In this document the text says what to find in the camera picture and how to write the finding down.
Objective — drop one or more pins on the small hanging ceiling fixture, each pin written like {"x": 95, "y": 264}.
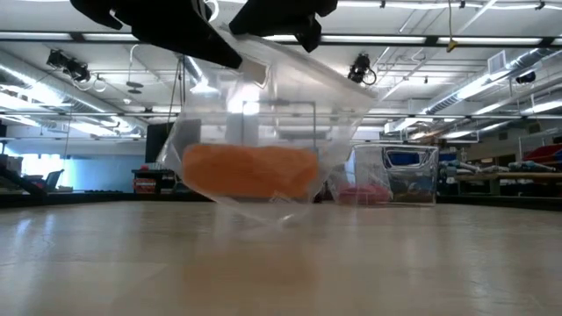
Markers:
{"x": 134, "y": 85}

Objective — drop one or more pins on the black ceiling-mounted camera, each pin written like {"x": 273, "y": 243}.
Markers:
{"x": 70, "y": 66}
{"x": 361, "y": 69}

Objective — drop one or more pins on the dark office chair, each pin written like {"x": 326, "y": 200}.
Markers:
{"x": 55, "y": 180}

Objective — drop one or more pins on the long wooden table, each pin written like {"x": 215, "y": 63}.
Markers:
{"x": 518, "y": 176}

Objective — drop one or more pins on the black metal table frame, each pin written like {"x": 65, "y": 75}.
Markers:
{"x": 88, "y": 198}

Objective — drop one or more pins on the red storage bin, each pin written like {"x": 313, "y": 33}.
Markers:
{"x": 542, "y": 153}

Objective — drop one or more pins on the clear plastic zip bag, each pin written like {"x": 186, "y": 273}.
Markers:
{"x": 417, "y": 184}
{"x": 342, "y": 114}

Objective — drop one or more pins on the orange sponge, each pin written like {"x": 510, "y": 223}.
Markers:
{"x": 250, "y": 171}

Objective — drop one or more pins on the black ceiling dome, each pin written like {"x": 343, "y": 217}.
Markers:
{"x": 526, "y": 77}

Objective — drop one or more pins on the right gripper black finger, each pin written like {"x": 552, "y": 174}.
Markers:
{"x": 268, "y": 24}
{"x": 314, "y": 37}

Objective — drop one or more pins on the red crate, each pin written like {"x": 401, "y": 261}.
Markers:
{"x": 145, "y": 185}

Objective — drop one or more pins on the blue storage bin row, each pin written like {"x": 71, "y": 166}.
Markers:
{"x": 401, "y": 158}

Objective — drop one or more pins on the black computer monitor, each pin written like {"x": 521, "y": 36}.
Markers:
{"x": 156, "y": 142}

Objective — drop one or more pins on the silver ventilation duct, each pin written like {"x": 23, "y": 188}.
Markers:
{"x": 496, "y": 81}
{"x": 52, "y": 98}

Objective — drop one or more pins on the white square pillar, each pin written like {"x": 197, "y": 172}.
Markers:
{"x": 241, "y": 131}

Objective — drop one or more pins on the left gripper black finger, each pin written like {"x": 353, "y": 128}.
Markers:
{"x": 197, "y": 28}
{"x": 171, "y": 37}

